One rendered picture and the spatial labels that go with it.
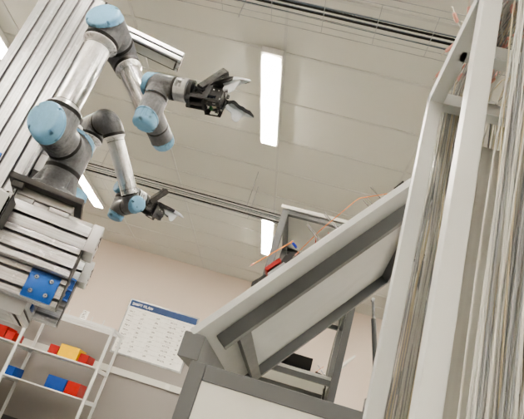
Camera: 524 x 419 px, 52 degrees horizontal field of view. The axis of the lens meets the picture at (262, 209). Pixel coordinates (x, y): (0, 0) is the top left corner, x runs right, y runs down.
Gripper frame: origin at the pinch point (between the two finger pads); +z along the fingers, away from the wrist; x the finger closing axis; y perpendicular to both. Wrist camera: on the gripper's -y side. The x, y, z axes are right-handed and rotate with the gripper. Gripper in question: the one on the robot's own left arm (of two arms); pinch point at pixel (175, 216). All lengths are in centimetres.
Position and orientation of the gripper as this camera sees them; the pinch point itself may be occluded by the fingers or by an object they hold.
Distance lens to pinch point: 275.1
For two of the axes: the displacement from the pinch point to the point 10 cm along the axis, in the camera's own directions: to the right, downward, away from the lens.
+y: -3.8, 8.7, -3.0
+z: 6.6, 4.8, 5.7
